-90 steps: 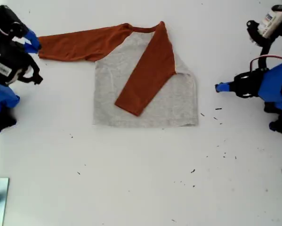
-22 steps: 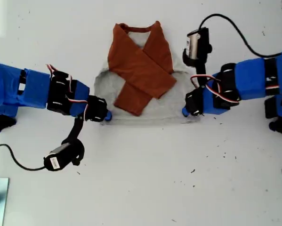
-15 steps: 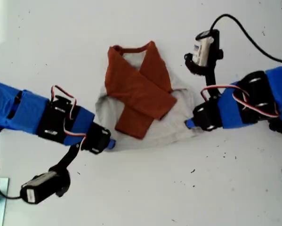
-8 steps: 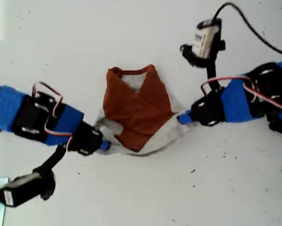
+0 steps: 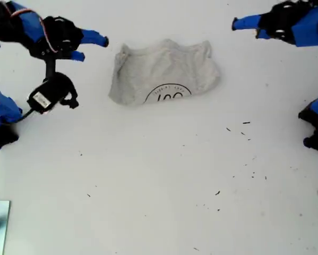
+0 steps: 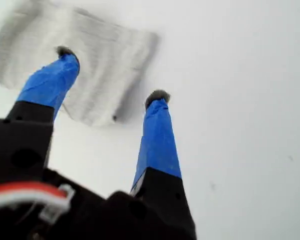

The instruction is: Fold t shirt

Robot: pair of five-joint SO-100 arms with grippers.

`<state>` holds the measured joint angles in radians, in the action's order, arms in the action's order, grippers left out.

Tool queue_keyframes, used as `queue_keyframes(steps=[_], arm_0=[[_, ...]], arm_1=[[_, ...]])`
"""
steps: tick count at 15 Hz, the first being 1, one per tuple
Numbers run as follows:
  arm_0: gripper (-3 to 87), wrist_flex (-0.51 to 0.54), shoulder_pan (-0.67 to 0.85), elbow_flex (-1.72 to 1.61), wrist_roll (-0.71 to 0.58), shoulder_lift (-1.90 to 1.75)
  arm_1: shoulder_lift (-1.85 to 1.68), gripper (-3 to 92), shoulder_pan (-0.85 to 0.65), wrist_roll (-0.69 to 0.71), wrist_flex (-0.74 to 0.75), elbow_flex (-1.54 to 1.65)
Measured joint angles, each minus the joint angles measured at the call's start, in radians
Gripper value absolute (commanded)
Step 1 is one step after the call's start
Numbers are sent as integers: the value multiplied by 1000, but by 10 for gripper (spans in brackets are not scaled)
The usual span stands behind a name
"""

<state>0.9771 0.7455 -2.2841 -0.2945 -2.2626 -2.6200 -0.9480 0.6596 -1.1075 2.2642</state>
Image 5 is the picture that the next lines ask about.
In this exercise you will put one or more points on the black camera stalk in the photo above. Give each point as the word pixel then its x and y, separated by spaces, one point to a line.
pixel 50 67

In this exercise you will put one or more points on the grey t shirt brown sleeves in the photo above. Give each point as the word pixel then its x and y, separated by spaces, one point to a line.
pixel 161 71

